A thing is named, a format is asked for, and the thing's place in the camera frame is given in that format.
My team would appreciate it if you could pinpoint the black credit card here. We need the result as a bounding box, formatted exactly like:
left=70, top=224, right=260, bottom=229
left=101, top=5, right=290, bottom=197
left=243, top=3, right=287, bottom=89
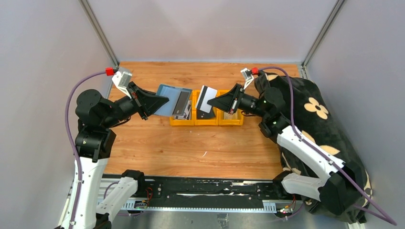
left=172, top=91, right=190, bottom=115

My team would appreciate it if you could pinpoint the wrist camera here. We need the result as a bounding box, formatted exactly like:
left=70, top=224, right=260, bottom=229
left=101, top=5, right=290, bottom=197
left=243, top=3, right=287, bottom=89
left=240, top=68, right=254, bottom=90
left=112, top=68, right=132, bottom=98

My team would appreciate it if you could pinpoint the white grey cards stack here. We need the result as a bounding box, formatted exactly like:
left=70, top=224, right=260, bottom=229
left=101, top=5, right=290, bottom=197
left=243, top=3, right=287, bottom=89
left=174, top=100, right=192, bottom=120

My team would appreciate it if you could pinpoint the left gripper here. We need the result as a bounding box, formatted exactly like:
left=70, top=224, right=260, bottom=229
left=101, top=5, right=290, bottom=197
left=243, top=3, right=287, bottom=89
left=102, top=81, right=169, bottom=127

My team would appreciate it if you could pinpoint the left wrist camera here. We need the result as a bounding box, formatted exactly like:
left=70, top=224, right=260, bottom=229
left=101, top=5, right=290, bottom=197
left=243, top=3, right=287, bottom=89
left=112, top=68, right=132, bottom=98

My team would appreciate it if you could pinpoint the gold cards stack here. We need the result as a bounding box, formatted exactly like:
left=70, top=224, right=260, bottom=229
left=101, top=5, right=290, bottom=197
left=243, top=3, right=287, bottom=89
left=223, top=112, right=240, bottom=120

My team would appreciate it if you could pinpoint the black cards stack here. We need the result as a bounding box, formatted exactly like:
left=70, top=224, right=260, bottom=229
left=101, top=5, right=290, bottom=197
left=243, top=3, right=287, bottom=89
left=196, top=108, right=216, bottom=120

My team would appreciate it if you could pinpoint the black floral plush blanket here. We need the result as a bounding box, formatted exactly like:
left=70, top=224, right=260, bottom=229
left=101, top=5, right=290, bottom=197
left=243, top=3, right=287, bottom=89
left=258, top=71, right=373, bottom=224

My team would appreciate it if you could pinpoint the aluminium frame rail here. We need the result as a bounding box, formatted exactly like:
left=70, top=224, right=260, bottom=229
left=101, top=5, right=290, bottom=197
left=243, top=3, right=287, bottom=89
left=57, top=177, right=364, bottom=229

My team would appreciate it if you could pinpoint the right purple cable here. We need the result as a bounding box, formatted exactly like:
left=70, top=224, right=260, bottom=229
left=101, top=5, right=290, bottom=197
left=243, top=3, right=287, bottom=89
left=251, top=66, right=397, bottom=226

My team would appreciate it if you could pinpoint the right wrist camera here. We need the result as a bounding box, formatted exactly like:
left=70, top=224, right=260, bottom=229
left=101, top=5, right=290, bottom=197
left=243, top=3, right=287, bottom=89
left=240, top=68, right=254, bottom=90

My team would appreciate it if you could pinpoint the right yellow bin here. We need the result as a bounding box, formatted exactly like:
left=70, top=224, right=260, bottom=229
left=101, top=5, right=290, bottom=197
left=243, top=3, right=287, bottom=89
left=218, top=109, right=244, bottom=126

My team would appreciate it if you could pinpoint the purple cable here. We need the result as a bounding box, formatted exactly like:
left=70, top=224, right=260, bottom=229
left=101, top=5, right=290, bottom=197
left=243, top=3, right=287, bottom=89
left=64, top=67, right=140, bottom=229
left=251, top=66, right=397, bottom=226

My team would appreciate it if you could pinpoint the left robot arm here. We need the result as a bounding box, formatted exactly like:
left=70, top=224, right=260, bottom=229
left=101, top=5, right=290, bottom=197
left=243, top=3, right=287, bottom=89
left=60, top=82, right=169, bottom=229

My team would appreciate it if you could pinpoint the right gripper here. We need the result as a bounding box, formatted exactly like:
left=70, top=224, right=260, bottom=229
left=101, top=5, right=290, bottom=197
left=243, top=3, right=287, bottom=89
left=207, top=83, right=268, bottom=119

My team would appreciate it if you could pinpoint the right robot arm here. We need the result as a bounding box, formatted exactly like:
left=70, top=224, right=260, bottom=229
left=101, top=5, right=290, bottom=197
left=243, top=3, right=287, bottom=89
left=207, top=84, right=362, bottom=216

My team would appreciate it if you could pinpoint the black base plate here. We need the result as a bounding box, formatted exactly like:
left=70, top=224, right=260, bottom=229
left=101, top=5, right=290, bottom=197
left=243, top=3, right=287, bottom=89
left=115, top=176, right=305, bottom=210

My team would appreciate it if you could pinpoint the white card black stripe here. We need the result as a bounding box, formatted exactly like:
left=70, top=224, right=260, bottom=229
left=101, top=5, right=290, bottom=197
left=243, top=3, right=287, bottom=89
left=195, top=85, right=218, bottom=113

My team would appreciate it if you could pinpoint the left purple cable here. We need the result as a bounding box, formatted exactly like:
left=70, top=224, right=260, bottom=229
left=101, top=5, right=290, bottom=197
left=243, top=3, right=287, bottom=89
left=64, top=67, right=140, bottom=229

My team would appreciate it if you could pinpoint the middle yellow bin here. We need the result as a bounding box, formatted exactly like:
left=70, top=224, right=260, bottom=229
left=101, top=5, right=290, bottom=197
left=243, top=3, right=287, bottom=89
left=191, top=90, right=219, bottom=126

